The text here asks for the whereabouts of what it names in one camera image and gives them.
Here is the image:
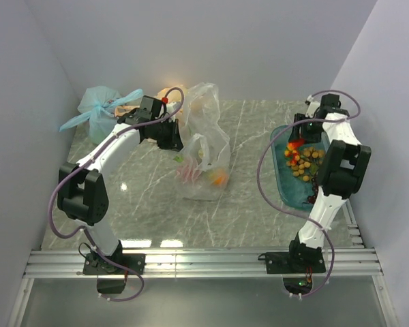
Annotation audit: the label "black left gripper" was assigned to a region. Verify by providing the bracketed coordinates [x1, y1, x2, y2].
[151, 119, 185, 153]

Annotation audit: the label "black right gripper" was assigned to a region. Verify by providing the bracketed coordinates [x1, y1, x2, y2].
[289, 112, 324, 144]

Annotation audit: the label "red fake pepper bunch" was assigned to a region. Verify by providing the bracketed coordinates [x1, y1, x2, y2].
[284, 138, 305, 164]

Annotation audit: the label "fake longan bunch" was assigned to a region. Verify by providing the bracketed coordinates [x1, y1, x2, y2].
[285, 146, 326, 181]

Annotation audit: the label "clear lemon-print plastic bag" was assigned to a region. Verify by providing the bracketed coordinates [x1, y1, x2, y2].
[175, 82, 231, 201]

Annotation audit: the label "orange green fake mango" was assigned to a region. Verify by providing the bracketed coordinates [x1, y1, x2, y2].
[208, 168, 229, 187]

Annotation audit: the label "dark red fake grapes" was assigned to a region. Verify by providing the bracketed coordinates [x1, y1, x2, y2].
[302, 175, 319, 204]

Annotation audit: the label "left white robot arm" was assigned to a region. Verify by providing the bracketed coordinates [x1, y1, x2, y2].
[57, 95, 183, 275]

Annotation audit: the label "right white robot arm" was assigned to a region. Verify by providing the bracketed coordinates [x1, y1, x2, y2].
[286, 90, 372, 273]

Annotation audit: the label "orange tied plastic bag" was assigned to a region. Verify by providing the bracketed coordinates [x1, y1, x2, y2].
[114, 84, 188, 118]

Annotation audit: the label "blue tied plastic bag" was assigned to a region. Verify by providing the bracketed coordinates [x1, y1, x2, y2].
[59, 86, 144, 144]

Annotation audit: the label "teal plastic tray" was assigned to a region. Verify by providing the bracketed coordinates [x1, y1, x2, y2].
[270, 124, 331, 214]

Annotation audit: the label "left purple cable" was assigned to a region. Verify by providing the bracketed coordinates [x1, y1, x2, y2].
[47, 87, 185, 302]

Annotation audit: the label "purple cable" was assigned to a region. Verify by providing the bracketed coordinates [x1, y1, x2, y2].
[256, 90, 362, 298]
[47, 87, 185, 302]

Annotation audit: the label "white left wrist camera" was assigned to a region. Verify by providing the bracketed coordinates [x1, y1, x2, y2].
[160, 95, 181, 118]

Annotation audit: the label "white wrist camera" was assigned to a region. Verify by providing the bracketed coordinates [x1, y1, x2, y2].
[160, 95, 181, 118]
[305, 95, 320, 119]

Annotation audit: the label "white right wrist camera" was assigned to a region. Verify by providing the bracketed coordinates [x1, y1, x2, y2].
[305, 95, 320, 119]

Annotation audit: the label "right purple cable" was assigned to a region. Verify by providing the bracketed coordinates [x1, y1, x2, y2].
[256, 90, 362, 298]

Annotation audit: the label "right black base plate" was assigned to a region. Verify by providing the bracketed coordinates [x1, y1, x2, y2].
[258, 252, 326, 275]

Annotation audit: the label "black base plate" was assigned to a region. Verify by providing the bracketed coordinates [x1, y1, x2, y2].
[258, 252, 326, 275]
[82, 252, 146, 275]

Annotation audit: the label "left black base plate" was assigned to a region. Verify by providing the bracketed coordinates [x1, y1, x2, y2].
[82, 252, 146, 275]

